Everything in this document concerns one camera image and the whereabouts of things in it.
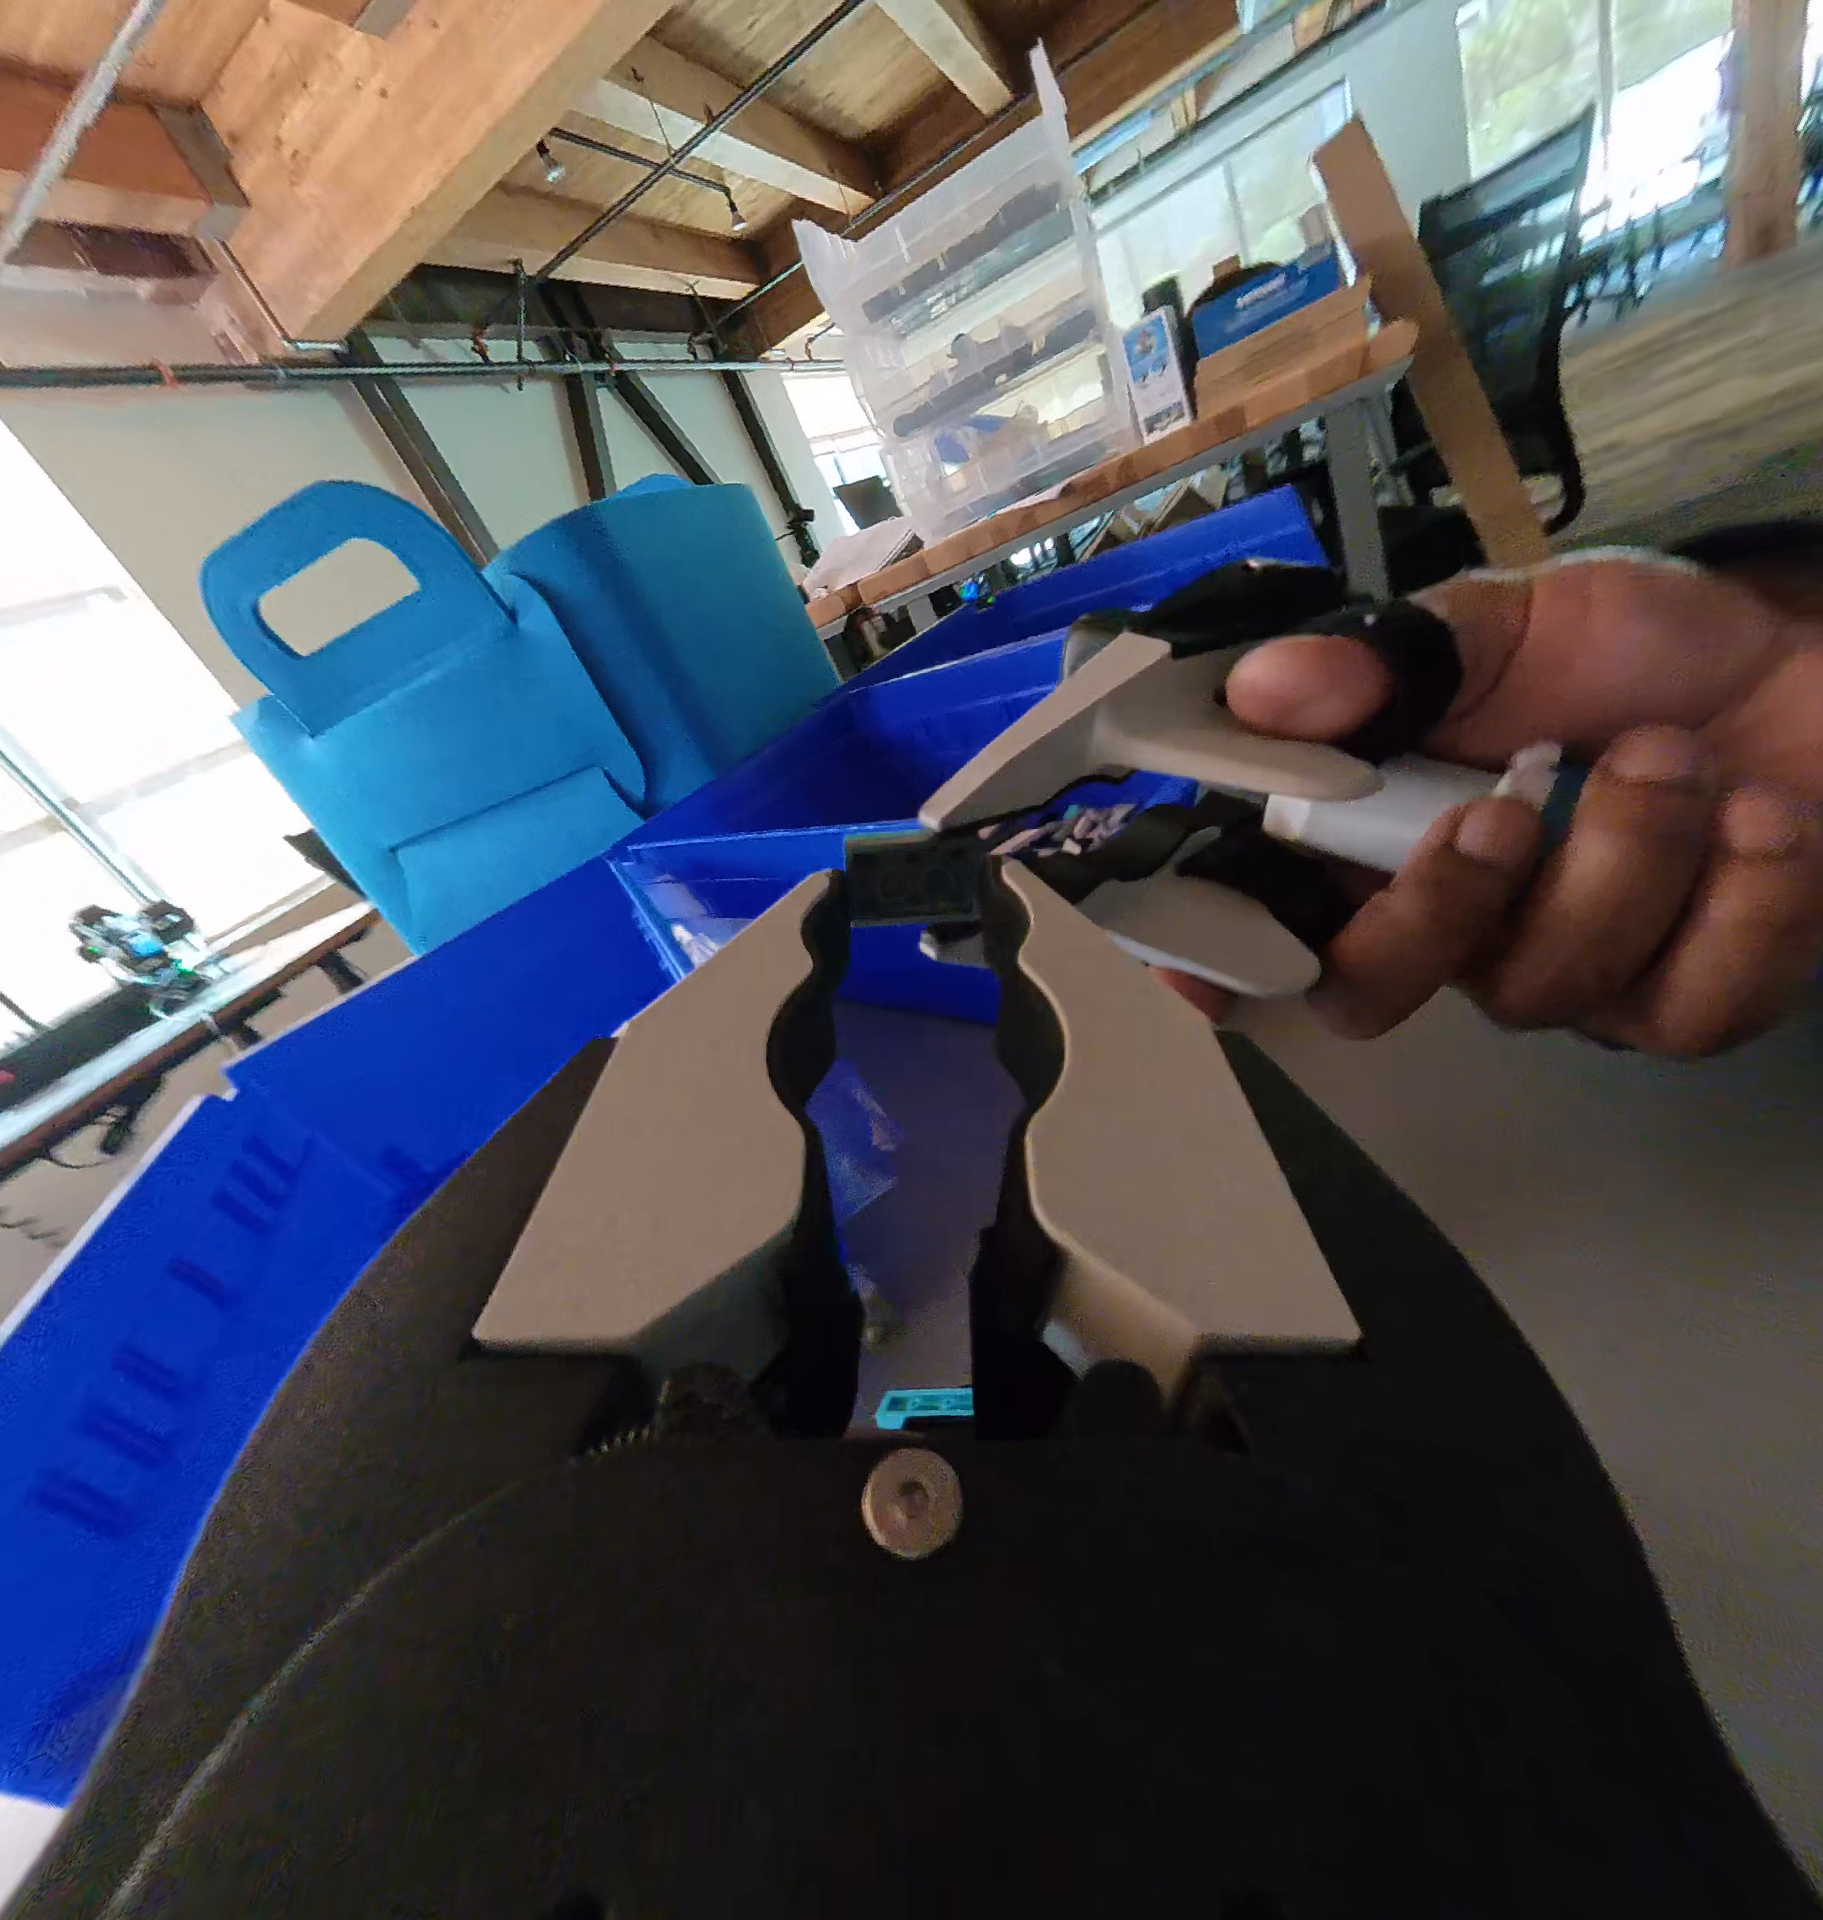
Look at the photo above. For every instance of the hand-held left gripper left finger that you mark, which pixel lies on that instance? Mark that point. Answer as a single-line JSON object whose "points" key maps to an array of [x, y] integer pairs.
{"points": [[641, 1200]]}

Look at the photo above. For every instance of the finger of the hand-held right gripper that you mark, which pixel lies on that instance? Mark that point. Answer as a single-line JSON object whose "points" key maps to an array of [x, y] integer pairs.
{"points": [[1121, 706], [1226, 944]]}

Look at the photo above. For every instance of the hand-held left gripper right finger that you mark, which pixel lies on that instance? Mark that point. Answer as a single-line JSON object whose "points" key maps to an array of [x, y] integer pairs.
{"points": [[1194, 1200]]}

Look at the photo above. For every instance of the person's right forearm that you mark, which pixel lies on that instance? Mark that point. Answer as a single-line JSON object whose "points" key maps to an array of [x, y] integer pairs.
{"points": [[1780, 557]]}

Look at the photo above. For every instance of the small black robot arm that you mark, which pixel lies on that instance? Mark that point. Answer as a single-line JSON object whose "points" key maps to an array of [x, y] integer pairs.
{"points": [[132, 944]]}

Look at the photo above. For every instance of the grey desk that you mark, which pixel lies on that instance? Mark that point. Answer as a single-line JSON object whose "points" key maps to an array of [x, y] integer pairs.
{"points": [[1602, 1277]]}

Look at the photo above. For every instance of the person's right hand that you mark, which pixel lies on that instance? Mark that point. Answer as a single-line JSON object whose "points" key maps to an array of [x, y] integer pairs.
{"points": [[1674, 826]]}

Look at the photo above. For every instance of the blue plastic bin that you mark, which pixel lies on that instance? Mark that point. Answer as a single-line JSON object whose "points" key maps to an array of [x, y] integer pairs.
{"points": [[1152, 557], [703, 931], [174, 1277]]}

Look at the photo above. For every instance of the wooden table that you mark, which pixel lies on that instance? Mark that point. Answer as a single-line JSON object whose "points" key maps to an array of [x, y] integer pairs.
{"points": [[1152, 466]]}

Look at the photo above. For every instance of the small printed card box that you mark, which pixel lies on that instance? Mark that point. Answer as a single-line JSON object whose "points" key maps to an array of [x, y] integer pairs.
{"points": [[1156, 368]]}

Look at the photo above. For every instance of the small teal plate brick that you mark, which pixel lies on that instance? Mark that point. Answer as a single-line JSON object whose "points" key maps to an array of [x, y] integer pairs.
{"points": [[921, 1405]]}

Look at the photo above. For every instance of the wooden box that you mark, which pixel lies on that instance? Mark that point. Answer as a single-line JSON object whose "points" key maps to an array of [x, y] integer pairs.
{"points": [[1287, 376]]}

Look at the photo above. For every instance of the clear plastic drawer organiser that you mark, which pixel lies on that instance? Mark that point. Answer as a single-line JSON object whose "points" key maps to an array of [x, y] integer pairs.
{"points": [[987, 300]]}

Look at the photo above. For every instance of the blue cardboard box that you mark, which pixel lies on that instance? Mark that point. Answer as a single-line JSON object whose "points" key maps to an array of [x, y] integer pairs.
{"points": [[1273, 300]]}

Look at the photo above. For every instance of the cardboard sheet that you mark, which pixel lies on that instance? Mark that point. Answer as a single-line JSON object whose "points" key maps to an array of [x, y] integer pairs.
{"points": [[1437, 345]]}

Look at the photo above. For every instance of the black mesh office chair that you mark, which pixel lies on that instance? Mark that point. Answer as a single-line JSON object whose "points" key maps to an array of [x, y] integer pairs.
{"points": [[1510, 300]]}

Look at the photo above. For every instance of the robot station table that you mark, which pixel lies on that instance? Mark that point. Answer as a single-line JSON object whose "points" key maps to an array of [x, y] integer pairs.
{"points": [[101, 1080]]}

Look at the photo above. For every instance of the window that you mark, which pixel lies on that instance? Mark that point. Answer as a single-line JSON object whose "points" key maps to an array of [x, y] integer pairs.
{"points": [[101, 751]]}

